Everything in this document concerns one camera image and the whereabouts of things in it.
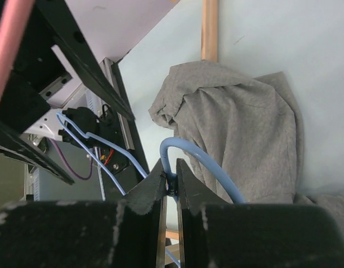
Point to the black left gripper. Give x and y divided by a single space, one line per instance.
34 78

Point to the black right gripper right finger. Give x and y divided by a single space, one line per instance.
214 233

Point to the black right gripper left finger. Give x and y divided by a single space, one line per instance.
73 233

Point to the pink wire hanger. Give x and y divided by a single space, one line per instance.
13 22

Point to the blue wire hanger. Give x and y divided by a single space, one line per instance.
194 156

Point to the grey adidas t shirt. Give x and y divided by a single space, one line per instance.
252 127

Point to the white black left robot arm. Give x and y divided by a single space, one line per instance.
84 119

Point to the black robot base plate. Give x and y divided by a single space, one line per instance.
125 135

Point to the white slotted cable duct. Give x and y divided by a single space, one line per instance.
31 185

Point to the wooden clothes rack frame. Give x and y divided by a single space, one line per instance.
209 51

